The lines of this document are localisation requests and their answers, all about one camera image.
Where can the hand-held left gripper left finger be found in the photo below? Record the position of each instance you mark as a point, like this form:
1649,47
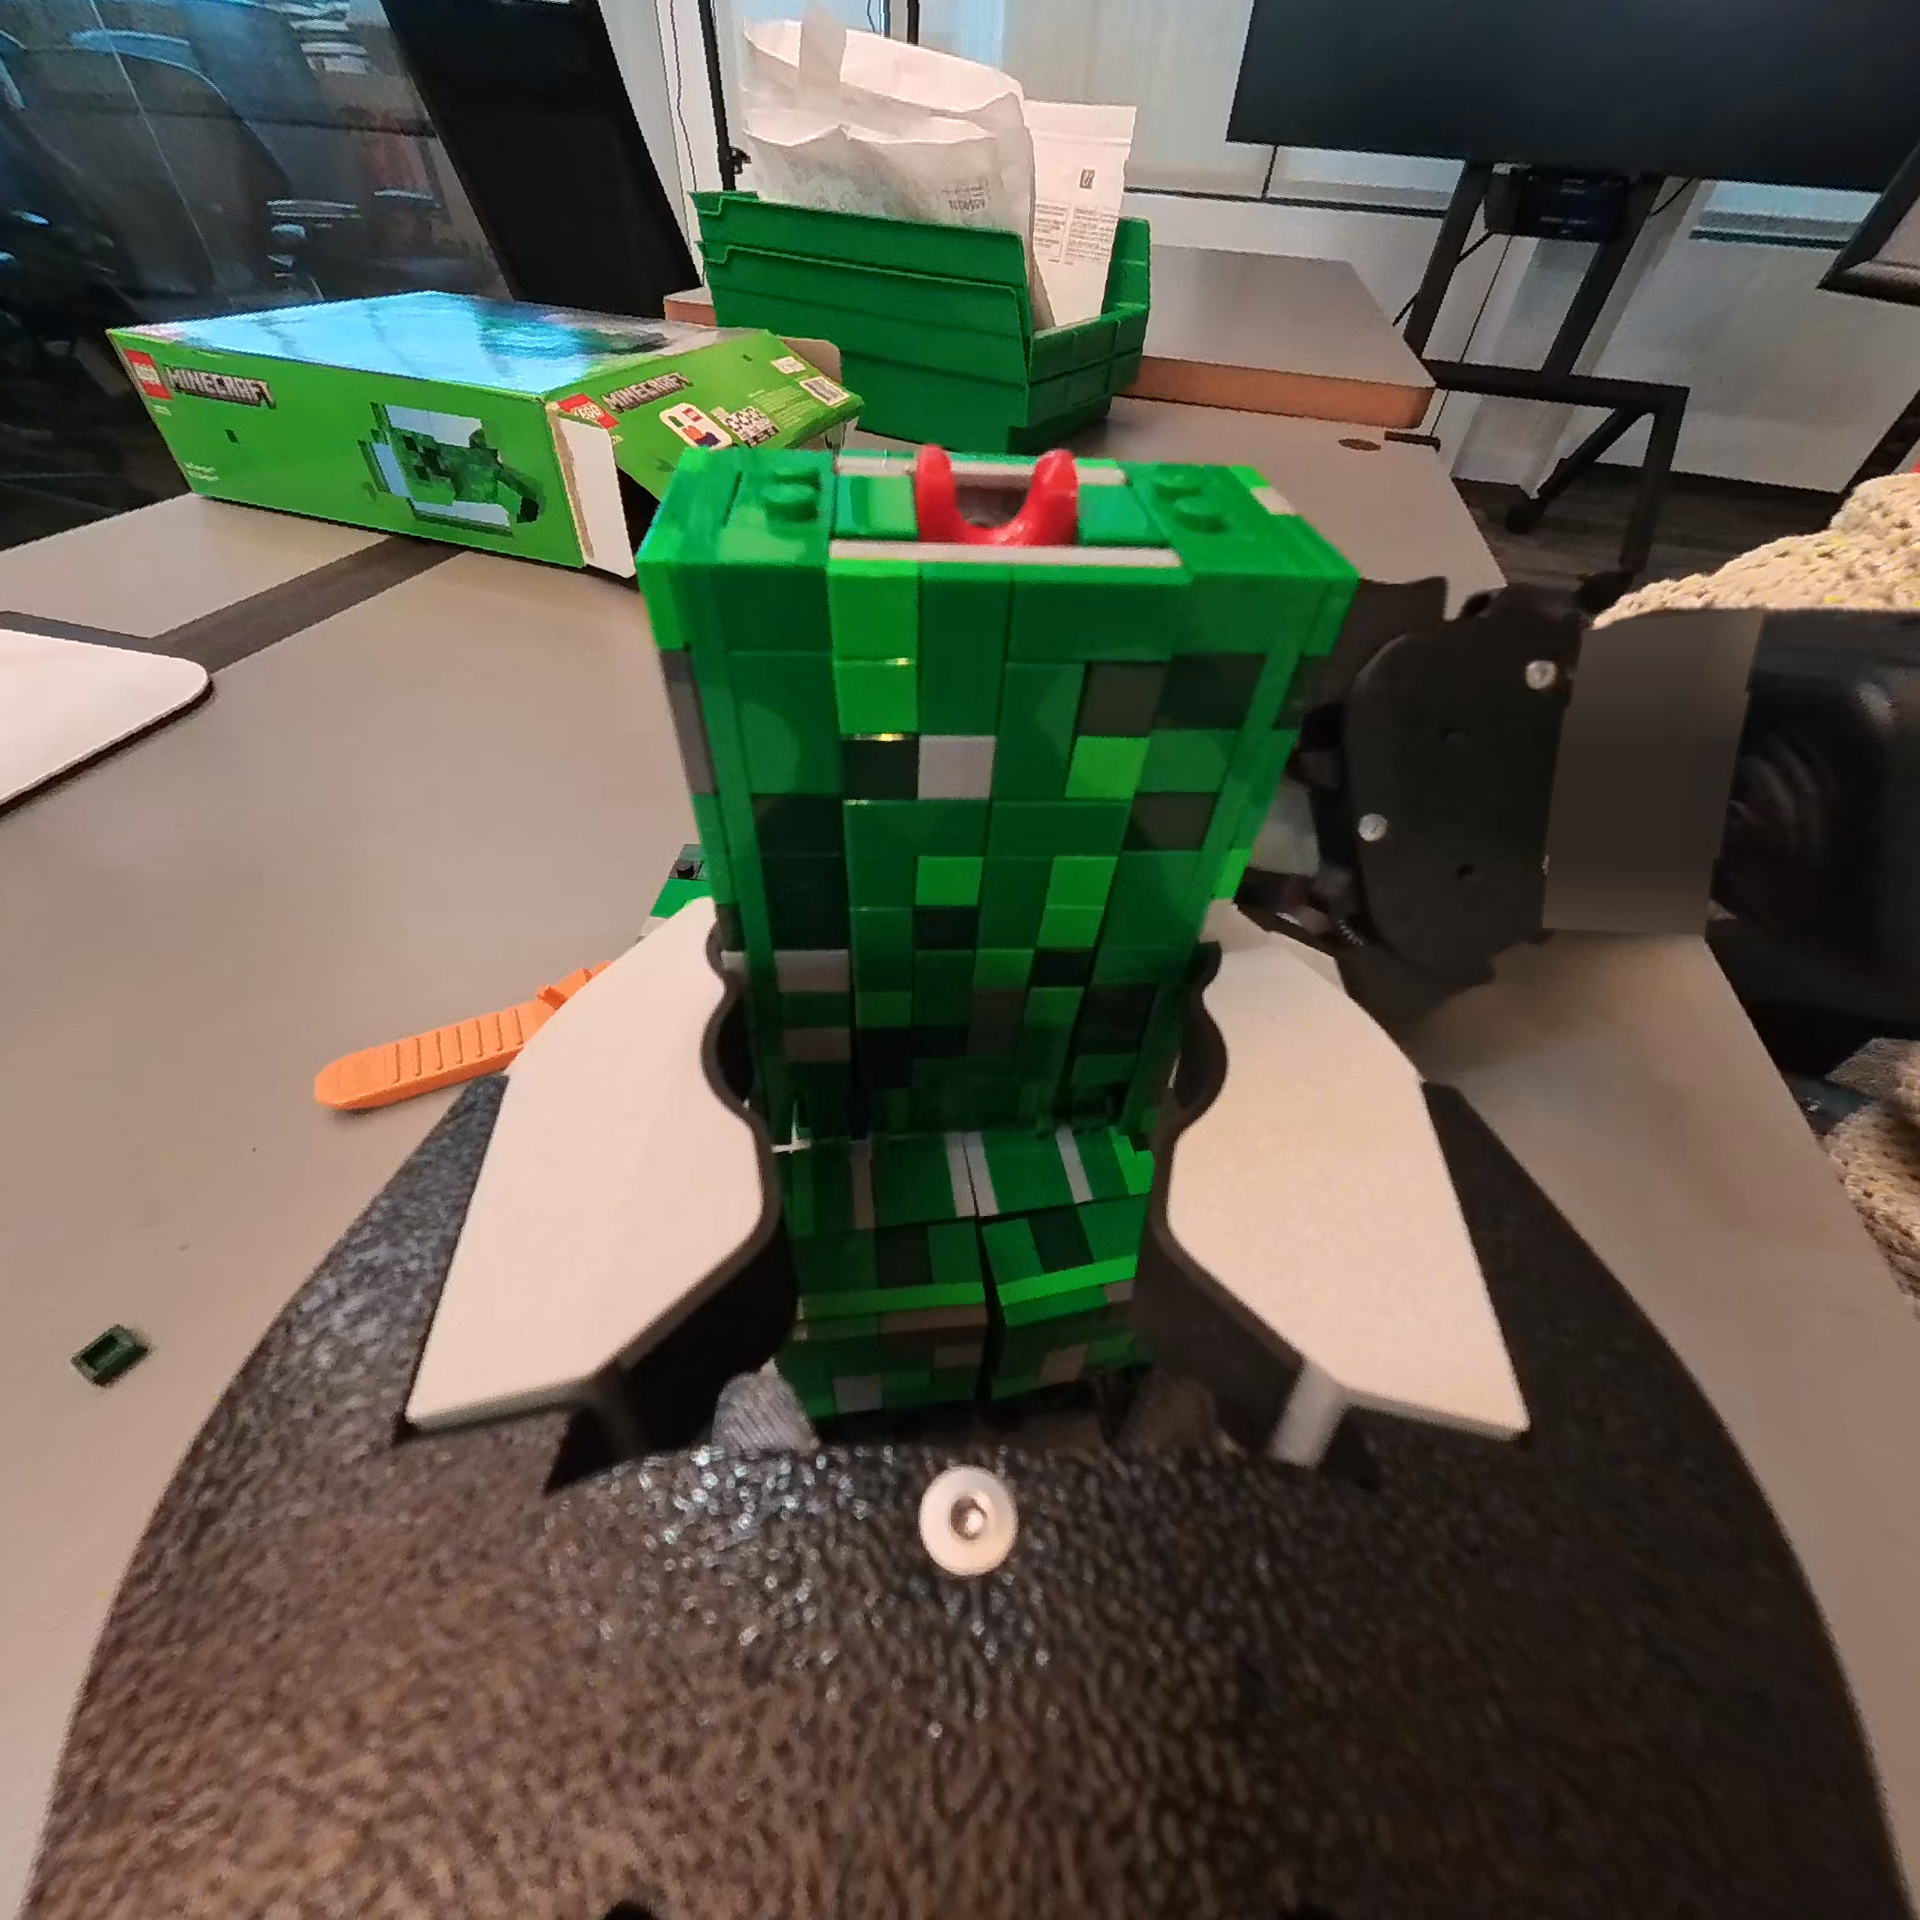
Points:
599,1202

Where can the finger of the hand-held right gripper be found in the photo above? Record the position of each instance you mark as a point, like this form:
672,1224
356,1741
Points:
1299,844

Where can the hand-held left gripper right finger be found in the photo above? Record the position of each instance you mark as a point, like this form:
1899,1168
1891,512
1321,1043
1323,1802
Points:
1336,1202

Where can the green lego creeper figure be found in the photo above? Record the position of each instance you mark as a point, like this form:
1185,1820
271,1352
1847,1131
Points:
990,901

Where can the person's right forearm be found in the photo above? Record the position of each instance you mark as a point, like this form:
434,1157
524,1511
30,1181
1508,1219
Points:
1799,563

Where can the green lego leg block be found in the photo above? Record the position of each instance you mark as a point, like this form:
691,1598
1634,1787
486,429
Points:
676,906

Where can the small dark green lego plate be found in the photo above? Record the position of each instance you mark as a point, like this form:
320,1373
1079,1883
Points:
107,1355

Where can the green lego box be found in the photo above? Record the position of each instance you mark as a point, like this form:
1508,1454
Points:
345,422

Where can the orange brick separator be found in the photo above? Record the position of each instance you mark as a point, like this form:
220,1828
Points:
450,1050

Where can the black monitor stand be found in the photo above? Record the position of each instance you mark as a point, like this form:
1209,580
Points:
1559,376

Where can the green stacked storage bins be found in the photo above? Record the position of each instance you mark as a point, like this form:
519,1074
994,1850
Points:
902,346

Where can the white printed packet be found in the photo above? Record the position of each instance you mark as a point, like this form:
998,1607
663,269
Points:
1084,196

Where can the white rounded board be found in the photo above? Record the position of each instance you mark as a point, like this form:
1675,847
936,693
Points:
75,722

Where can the large black screen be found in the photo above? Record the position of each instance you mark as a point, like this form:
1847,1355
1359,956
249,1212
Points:
1575,77

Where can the white paper bag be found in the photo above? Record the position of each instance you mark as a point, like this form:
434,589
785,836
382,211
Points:
884,136

